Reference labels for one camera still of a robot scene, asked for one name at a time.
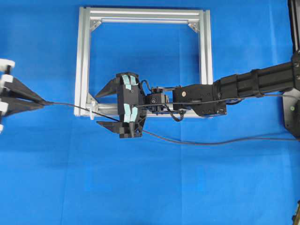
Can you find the white string loop holder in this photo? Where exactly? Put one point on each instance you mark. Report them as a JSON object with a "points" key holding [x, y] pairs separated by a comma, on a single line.
{"points": [[92, 110]]}

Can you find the silver aluminium extrusion frame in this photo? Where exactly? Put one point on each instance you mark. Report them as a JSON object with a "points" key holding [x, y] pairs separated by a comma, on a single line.
{"points": [[167, 47]]}

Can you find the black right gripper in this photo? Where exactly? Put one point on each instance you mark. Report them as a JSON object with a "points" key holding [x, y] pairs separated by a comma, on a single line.
{"points": [[130, 97]]}

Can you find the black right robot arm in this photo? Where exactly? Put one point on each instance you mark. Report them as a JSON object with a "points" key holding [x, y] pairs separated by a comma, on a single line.
{"points": [[204, 99]]}

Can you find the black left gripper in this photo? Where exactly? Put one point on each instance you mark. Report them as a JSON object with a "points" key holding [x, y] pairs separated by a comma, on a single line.
{"points": [[16, 92]]}

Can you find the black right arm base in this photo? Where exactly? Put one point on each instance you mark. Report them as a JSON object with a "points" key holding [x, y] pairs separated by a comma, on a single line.
{"points": [[292, 106]]}

